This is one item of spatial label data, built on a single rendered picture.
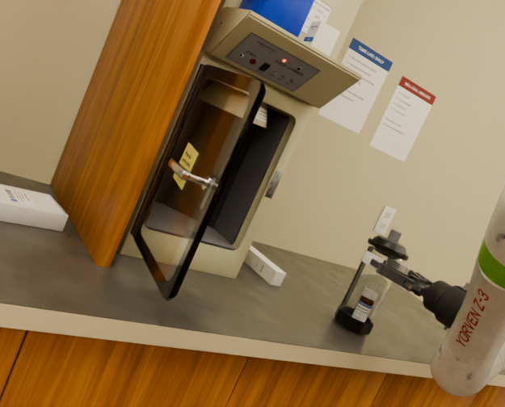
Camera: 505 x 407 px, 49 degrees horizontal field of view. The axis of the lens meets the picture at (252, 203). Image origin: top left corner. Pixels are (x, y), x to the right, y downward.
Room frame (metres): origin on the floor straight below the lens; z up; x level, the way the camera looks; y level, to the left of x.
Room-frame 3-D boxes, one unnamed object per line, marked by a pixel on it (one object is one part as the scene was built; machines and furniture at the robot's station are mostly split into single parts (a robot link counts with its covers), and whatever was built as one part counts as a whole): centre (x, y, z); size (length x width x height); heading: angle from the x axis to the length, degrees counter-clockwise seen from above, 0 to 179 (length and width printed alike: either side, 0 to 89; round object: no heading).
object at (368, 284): (1.38, -0.36, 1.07); 0.11 x 0.11 x 0.21
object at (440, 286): (1.26, -0.46, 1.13); 0.09 x 0.08 x 0.07; 39
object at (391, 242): (1.38, -0.36, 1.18); 0.09 x 0.09 x 0.07
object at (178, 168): (0.93, 0.12, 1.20); 0.10 x 0.05 x 0.03; 28
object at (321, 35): (1.23, 0.01, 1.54); 0.05 x 0.05 x 0.06; 23
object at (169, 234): (1.01, 0.13, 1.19); 0.30 x 0.01 x 0.40; 28
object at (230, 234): (1.35, 0.16, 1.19); 0.26 x 0.24 x 0.35; 126
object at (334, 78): (1.20, 0.06, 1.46); 0.32 x 0.11 x 0.10; 126
